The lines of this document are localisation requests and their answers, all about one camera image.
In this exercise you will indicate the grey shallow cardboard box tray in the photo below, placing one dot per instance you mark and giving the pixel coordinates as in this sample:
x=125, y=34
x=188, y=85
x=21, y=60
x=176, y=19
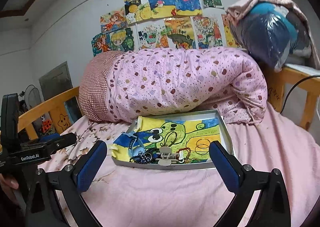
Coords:
x=226, y=141

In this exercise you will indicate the person's left hand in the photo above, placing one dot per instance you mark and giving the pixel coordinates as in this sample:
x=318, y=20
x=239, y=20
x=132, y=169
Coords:
x=8, y=185

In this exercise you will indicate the beige metal hair claw clip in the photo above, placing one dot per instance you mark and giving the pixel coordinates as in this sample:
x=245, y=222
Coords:
x=165, y=156

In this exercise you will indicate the children's drawings on wall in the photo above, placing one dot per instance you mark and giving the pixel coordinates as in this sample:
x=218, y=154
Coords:
x=150, y=24

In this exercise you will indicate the rolled pink dotted quilt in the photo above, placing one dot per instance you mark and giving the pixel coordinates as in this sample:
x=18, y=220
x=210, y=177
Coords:
x=121, y=86

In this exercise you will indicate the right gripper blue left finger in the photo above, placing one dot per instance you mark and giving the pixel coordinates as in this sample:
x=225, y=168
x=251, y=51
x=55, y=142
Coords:
x=43, y=207

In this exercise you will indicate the colourful frog crayon drawing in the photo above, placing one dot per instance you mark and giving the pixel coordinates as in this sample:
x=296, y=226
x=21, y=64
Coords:
x=193, y=137

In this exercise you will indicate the blue bundle in plastic bag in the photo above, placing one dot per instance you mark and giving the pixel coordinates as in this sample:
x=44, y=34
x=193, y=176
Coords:
x=274, y=35

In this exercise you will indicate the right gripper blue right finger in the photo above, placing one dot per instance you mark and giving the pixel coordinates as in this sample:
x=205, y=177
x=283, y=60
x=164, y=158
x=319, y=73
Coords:
x=272, y=207

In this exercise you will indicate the light blue kids smartwatch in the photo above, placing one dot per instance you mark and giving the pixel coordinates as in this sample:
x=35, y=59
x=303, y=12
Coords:
x=131, y=141

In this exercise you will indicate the grey door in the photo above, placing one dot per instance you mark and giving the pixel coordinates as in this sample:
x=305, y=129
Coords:
x=57, y=81

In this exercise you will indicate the pink floral bed sheet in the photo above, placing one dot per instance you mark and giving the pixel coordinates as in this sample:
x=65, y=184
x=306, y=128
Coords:
x=124, y=196

